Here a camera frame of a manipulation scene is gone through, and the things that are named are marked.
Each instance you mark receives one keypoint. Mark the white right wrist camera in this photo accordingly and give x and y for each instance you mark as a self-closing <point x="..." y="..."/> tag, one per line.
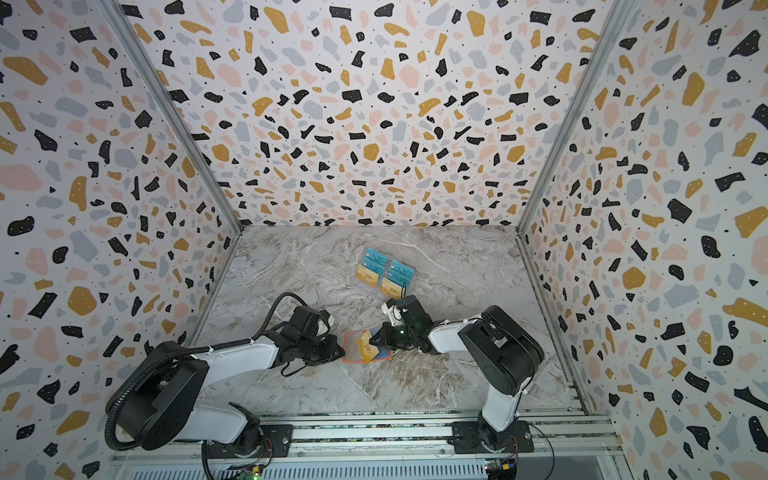
<point x="393" y="313"/>

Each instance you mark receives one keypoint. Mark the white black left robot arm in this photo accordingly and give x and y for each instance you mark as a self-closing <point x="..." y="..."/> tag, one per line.
<point x="159" y="402"/>

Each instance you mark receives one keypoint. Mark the aluminium corner post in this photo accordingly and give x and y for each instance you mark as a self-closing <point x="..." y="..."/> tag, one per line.
<point x="615" y="22"/>
<point x="117" y="21"/>

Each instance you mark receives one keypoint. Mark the aluminium right corner post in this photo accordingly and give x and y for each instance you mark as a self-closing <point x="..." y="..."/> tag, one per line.
<point x="615" y="22"/>

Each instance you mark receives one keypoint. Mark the teal vip card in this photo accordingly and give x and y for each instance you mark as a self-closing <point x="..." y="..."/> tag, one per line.
<point x="400" y="273"/>
<point x="375" y="261"/>

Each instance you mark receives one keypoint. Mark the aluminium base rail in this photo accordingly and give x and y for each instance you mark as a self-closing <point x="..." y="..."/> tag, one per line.
<point x="550" y="444"/>

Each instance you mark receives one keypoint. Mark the orange card wallet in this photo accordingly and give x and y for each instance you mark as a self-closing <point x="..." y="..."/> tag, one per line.
<point x="352" y="354"/>

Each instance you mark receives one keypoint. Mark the aluminium left corner post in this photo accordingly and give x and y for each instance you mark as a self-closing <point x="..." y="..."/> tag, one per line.
<point x="117" y="21"/>

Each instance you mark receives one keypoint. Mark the gold vip card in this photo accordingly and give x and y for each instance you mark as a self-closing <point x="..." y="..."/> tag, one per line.
<point x="368" y="351"/>
<point x="393" y="289"/>
<point x="367" y="276"/>

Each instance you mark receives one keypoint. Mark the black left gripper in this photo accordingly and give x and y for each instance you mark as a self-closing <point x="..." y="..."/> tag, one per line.
<point x="333" y="353"/>

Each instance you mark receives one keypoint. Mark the teal VIP card left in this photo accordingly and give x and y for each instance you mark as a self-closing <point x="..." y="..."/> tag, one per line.
<point x="375" y="261"/>

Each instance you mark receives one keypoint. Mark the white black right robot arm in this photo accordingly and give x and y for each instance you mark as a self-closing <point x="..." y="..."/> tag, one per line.
<point x="503" y="351"/>

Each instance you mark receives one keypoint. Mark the teal VIP card right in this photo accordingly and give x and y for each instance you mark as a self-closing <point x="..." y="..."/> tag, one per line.
<point x="400" y="273"/>

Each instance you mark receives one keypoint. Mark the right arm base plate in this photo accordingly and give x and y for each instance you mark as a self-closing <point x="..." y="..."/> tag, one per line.
<point x="478" y="437"/>

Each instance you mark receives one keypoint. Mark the clear acrylic card display stand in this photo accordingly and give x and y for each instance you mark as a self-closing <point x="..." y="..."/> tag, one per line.
<point x="383" y="275"/>

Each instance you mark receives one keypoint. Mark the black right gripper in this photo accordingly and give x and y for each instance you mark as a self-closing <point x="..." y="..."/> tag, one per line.
<point x="384" y="336"/>

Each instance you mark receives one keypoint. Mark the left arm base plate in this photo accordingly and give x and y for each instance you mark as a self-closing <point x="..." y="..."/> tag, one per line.
<point x="261" y="442"/>

